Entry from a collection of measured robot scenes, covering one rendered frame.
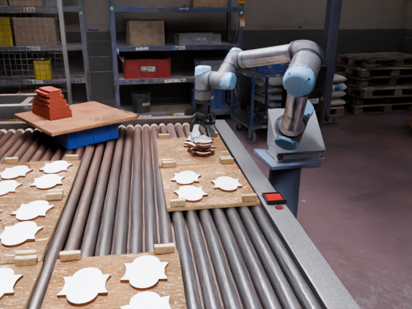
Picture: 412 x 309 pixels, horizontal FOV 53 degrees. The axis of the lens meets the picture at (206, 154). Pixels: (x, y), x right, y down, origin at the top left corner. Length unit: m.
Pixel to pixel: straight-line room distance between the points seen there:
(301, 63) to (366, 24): 6.27
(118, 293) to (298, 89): 0.98
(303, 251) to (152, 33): 4.97
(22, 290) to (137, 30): 5.02
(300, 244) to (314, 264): 0.11
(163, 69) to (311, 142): 4.02
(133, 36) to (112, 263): 4.90
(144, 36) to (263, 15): 2.05
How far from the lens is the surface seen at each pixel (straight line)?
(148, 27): 5.97
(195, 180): 1.70
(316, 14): 7.37
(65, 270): 1.25
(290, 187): 2.23
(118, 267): 1.22
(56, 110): 2.36
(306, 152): 2.19
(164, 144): 2.17
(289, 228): 1.45
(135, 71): 5.93
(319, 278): 1.23
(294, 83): 1.61
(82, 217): 1.54
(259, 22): 6.97
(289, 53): 1.74
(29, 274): 1.26
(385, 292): 2.84
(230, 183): 1.68
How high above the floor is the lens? 1.63
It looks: 20 degrees down
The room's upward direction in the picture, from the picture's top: straight up
